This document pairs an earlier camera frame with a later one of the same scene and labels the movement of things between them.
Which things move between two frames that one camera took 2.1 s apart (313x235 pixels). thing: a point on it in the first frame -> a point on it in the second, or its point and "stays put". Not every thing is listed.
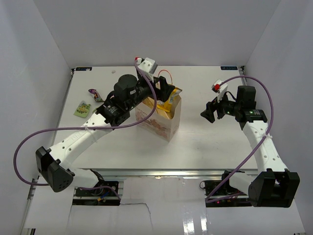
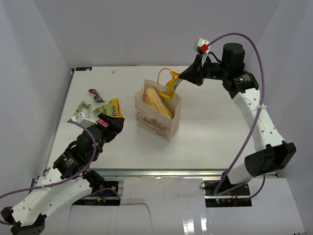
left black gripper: x=166 y=89 -> x=116 y=126
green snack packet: x=82 y=109 stays put
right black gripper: x=211 y=108 -> x=194 y=74
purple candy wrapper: x=97 y=96 stays put
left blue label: x=83 y=68 stays put
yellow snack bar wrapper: x=166 y=105 -> x=168 y=89
